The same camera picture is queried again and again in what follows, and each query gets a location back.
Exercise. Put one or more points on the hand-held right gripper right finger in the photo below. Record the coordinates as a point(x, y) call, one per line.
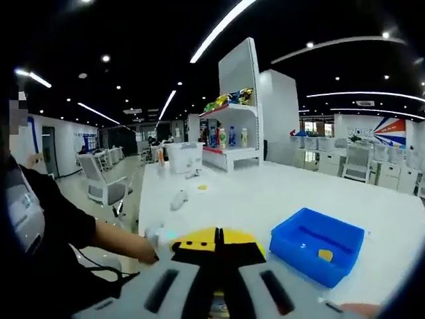
point(265, 299)

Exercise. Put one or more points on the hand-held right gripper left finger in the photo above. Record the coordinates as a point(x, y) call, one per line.
point(139, 299)

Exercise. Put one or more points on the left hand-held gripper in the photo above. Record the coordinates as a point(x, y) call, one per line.
point(154, 234)

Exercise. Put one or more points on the yellow potato chips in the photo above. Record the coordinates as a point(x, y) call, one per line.
point(326, 256)

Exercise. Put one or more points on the blue plastic box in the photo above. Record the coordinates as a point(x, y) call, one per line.
point(315, 239)

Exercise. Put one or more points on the person's right hand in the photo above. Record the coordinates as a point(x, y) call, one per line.
point(360, 311)

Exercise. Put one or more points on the white oblong object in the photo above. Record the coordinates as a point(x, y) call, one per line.
point(178, 200)

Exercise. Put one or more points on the small yellow scrap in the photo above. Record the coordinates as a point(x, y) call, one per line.
point(203, 187)

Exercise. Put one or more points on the small white object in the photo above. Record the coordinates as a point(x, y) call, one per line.
point(192, 173)

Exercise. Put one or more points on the orange drink bottle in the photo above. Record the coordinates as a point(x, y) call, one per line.
point(161, 157)

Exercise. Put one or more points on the white plastic basket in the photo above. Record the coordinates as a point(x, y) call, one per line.
point(184, 157)

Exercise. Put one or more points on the person in dark vest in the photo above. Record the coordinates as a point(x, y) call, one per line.
point(59, 206)

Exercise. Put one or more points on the blue drink bottle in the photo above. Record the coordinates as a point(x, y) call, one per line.
point(213, 137)

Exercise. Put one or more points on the green white drink bottle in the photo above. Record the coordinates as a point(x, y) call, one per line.
point(223, 138)

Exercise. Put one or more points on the clear blue water bottle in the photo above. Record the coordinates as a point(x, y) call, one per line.
point(232, 136)

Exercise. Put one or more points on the white chest device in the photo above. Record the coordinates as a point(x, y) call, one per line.
point(26, 212)

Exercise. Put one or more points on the cream drink bottle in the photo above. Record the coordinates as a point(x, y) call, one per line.
point(244, 138)

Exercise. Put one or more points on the grey door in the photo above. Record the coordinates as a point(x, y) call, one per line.
point(50, 153)

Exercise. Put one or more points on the pile of colourful snack bags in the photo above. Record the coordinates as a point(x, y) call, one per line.
point(229, 98)

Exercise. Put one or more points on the row of white office chairs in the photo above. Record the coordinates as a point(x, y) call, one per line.
point(357, 163)

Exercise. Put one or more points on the white square column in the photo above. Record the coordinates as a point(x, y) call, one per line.
point(279, 116)

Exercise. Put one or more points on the white display shelf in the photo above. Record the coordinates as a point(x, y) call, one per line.
point(237, 69)

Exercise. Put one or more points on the long ceiling light strip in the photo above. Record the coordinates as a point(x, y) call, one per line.
point(219, 28)

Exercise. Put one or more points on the blue orange wall poster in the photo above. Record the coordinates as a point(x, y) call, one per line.
point(388, 131)

